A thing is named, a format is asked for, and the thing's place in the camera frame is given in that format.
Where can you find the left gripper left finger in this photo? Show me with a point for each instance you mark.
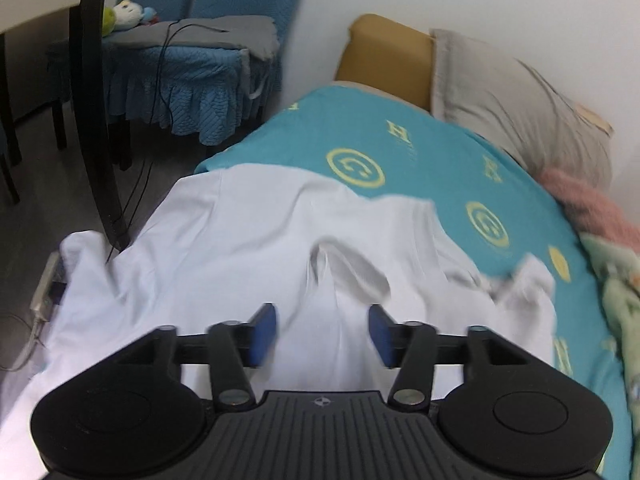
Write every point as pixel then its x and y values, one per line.
pixel 228 349

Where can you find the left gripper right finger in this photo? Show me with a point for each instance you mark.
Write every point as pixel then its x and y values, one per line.
pixel 415 349

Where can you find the white t-shirt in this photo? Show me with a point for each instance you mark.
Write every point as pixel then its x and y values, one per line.
pixel 225 242

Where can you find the blue folding chair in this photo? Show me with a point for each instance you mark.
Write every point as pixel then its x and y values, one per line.
pixel 281 11

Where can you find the teal patterned bed sheet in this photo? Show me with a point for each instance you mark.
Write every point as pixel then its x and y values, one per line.
pixel 487 203

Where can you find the white power strip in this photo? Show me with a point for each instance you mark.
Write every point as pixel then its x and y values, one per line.
pixel 50 288

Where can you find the green cartoon fleece blanket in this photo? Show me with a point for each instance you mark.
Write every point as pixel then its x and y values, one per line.
pixel 617 269

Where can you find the pink fluffy blanket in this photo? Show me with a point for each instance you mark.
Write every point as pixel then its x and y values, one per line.
pixel 588 210

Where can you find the grey pillow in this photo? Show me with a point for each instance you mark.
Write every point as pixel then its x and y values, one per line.
pixel 511 105

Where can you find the mustard yellow headboard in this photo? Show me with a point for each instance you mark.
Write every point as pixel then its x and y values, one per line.
pixel 390 57

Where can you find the grey cloth on chair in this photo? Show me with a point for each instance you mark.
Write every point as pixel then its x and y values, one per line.
pixel 210 68

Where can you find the black desk leg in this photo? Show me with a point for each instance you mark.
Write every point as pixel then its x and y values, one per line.
pixel 86 83

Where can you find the white plush toy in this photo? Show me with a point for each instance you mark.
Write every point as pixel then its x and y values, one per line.
pixel 126 15

